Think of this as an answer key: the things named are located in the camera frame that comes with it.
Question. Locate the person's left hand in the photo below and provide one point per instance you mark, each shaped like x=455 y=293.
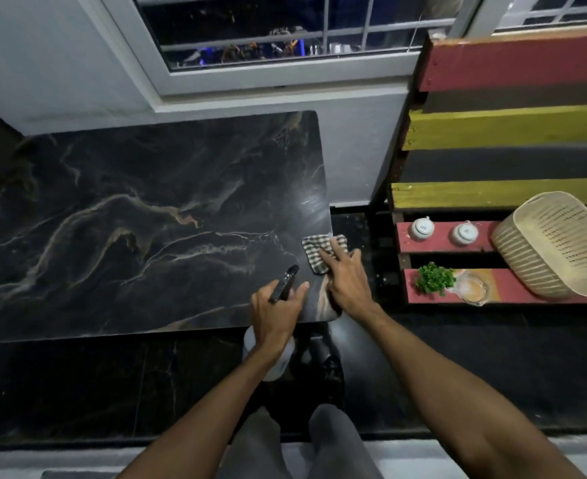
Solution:
x=272 y=321

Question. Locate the person's right hand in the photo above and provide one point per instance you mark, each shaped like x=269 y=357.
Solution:
x=347 y=286

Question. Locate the person's right thumb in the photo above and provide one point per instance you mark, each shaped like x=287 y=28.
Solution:
x=325 y=272

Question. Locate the person's left thumb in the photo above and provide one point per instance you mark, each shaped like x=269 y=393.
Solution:
x=299 y=293

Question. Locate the checkered cleaning cloth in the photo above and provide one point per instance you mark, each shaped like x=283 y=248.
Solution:
x=316 y=250

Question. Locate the clear spray bottle black nozzle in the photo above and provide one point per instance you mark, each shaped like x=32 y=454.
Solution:
x=269 y=361

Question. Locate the person's left forearm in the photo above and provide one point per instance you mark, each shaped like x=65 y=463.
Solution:
x=208 y=419

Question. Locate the person's right forearm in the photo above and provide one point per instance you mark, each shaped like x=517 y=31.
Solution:
x=453 y=394

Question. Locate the black table base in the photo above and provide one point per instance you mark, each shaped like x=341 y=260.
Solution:
x=326 y=364

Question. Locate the white ceramic jar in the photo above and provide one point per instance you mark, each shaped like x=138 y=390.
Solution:
x=420 y=229
x=463 y=234

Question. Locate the small green plant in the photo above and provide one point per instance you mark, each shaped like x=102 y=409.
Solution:
x=434 y=279

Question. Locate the clear glass ashtray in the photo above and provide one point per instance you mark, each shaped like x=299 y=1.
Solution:
x=470 y=290

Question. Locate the person's right leg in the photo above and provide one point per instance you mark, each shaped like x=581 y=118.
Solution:
x=338 y=443

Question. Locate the person's leg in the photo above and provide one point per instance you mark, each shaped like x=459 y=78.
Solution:
x=256 y=443
x=338 y=443

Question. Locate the person's left leg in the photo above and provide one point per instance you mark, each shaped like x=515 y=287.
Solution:
x=256 y=443

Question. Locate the colourful wooden slat bench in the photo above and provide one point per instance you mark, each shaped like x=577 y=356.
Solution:
x=503 y=129

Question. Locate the beige plastic basket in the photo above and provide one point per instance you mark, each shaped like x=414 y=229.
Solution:
x=553 y=244

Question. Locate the white window grille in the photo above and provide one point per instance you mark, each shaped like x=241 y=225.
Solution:
x=323 y=24

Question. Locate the white window frame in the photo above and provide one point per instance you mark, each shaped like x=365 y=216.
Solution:
x=283 y=77

